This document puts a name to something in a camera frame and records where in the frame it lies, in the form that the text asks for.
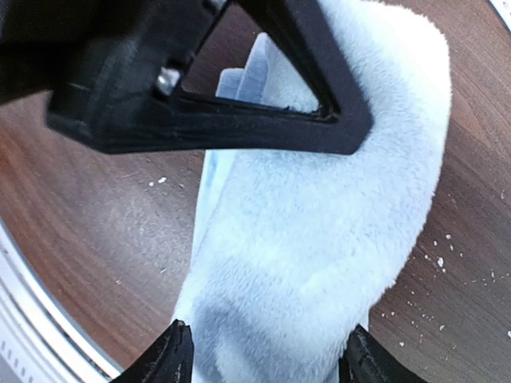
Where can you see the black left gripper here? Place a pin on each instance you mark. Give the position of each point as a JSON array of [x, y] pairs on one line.
[[49, 44]]

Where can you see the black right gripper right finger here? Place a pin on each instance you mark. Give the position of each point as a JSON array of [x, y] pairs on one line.
[[366, 360]]

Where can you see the light blue towel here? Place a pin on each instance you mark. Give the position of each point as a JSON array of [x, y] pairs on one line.
[[300, 245]]

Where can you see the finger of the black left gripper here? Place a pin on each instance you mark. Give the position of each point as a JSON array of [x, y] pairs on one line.
[[125, 116]]

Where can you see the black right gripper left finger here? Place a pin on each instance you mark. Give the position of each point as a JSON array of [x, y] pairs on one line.
[[168, 360]]

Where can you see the aluminium front rail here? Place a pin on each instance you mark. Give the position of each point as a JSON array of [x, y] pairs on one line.
[[40, 342]]

